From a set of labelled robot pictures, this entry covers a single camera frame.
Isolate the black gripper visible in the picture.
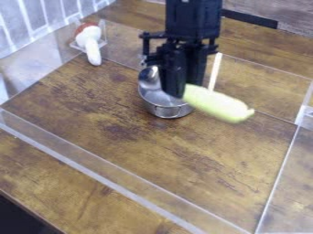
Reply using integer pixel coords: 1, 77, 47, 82
139, 30, 220, 99

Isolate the green handled metal spoon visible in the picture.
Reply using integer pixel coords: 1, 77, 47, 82
180, 84, 254, 123

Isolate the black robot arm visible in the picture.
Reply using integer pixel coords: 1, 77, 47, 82
139, 0, 222, 99

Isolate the small steel pot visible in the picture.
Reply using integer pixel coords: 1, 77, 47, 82
137, 66, 192, 119

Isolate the black bar at back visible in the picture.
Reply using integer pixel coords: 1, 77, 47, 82
220, 9, 278, 29

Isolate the red white toy mushroom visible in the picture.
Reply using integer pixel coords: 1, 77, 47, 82
75, 23, 101, 66

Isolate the clear acrylic enclosure wall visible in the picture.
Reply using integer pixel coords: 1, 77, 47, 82
0, 108, 250, 234

